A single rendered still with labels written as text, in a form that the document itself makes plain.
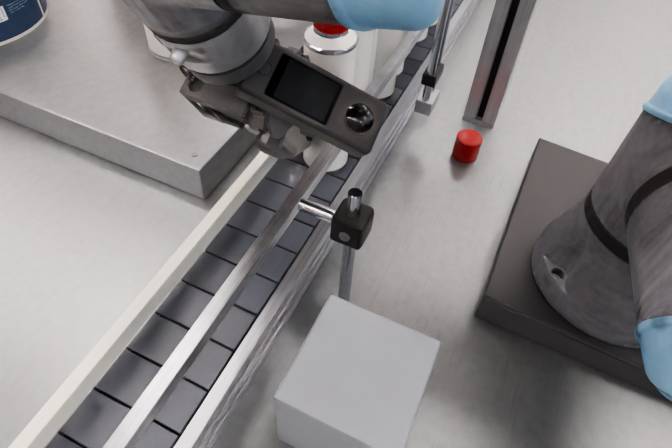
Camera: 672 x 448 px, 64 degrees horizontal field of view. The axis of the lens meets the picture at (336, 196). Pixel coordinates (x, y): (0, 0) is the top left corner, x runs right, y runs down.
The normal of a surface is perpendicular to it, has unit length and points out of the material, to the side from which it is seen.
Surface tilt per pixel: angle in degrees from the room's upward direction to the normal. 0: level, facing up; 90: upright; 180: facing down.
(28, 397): 0
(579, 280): 68
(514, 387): 0
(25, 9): 90
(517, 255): 4
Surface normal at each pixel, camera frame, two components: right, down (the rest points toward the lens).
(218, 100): -0.17, -0.26
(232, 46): 0.55, 0.77
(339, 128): 0.29, -0.05
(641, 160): -0.91, -0.42
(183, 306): 0.05, -0.68
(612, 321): -0.39, 0.38
